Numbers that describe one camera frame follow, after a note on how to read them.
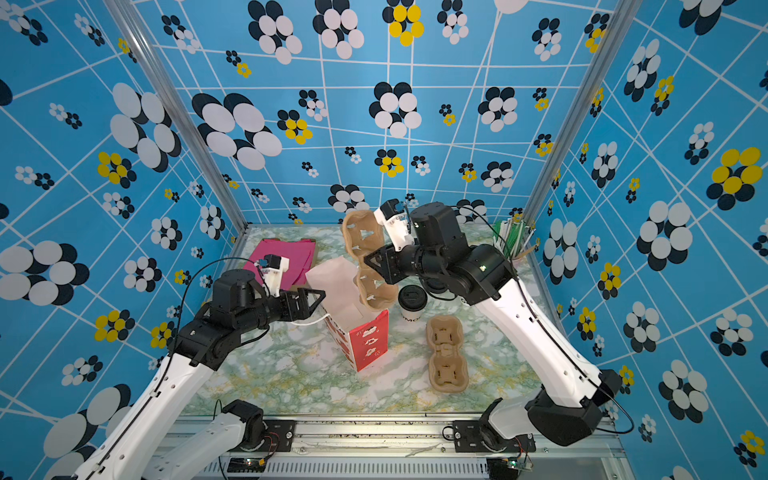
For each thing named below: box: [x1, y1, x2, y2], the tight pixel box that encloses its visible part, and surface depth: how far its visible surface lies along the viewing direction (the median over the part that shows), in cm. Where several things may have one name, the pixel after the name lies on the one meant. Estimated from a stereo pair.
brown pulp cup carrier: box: [426, 315, 469, 394], surface depth 84 cm
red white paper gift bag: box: [305, 256, 389, 372], surface depth 78 cm
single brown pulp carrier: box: [341, 209, 398, 311], surface depth 64 cm
